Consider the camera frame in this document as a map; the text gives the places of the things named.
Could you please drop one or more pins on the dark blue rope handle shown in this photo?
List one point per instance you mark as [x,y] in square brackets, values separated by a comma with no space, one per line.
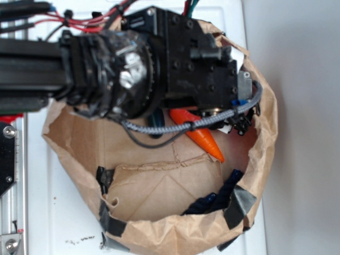
[215,201]

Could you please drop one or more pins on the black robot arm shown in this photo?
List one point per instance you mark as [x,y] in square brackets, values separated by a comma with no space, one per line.
[105,74]

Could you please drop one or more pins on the aluminium frame rail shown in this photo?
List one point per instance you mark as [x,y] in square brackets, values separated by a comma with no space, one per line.
[14,202]

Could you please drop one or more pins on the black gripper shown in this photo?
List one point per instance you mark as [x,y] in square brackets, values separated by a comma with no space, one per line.
[189,69]

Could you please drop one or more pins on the brown paper bag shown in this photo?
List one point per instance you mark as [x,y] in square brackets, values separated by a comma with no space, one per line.
[138,194]

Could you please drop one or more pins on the silver corner bracket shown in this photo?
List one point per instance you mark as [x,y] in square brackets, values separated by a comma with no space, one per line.
[11,244]

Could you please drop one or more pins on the orange toy carrot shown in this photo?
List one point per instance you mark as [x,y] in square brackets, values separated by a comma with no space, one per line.
[202,137]

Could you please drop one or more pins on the black mounting plate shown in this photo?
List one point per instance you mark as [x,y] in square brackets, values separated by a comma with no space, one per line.
[7,154]

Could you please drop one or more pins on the dark green toy cucumber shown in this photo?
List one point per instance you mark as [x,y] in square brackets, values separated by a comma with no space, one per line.
[156,119]

